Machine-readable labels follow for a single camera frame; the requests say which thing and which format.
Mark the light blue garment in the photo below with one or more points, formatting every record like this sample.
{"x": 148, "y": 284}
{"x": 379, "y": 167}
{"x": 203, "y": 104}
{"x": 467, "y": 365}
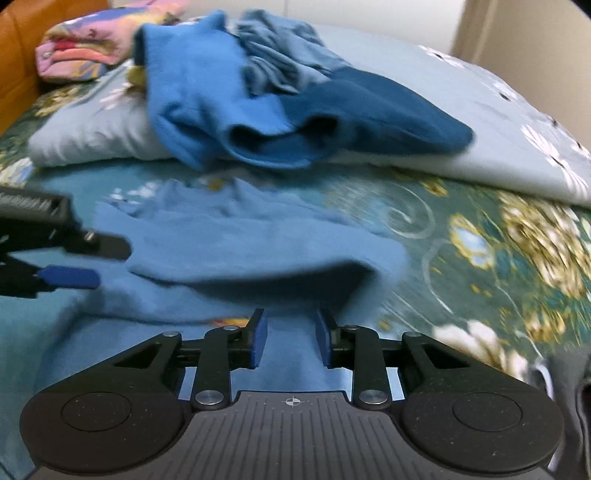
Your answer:
{"x": 231, "y": 244}

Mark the green floral bed sheet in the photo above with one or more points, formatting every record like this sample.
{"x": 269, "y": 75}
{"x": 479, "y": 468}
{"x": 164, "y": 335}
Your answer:
{"x": 461, "y": 249}

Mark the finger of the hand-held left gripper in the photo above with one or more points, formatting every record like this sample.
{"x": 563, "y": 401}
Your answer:
{"x": 69, "y": 277}
{"x": 104, "y": 247}

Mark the orange headboard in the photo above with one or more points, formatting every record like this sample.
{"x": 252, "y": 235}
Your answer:
{"x": 18, "y": 50}

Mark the grey-blue crumpled garment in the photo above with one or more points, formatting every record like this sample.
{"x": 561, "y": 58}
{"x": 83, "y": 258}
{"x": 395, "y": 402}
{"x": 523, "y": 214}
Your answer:
{"x": 286, "y": 50}

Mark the bright blue fleece garment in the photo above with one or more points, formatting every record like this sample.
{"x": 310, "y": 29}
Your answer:
{"x": 194, "y": 97}

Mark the pink floral blanket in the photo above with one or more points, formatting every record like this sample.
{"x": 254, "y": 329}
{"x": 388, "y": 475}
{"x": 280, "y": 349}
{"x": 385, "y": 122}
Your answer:
{"x": 87, "y": 48}

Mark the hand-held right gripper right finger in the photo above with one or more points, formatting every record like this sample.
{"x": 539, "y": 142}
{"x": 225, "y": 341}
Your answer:
{"x": 323, "y": 342}

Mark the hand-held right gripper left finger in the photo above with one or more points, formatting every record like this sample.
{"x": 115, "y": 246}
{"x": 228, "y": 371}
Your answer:
{"x": 258, "y": 340}

